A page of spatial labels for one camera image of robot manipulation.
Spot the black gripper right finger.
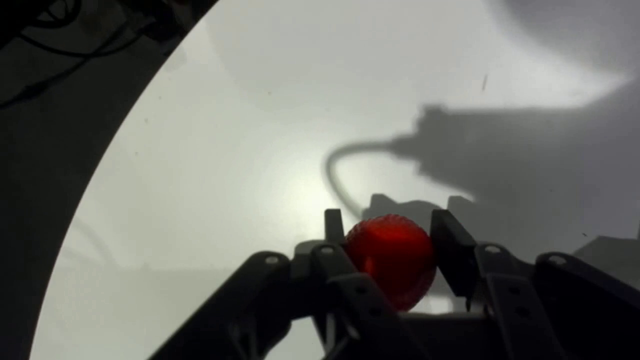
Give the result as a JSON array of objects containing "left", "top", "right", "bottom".
[{"left": 429, "top": 209, "right": 640, "bottom": 360}]

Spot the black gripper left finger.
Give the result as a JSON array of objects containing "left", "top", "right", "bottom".
[{"left": 149, "top": 207, "right": 428, "bottom": 360}]

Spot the red lid spice jar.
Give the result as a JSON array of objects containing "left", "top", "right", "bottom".
[{"left": 345, "top": 214, "right": 435, "bottom": 311}]

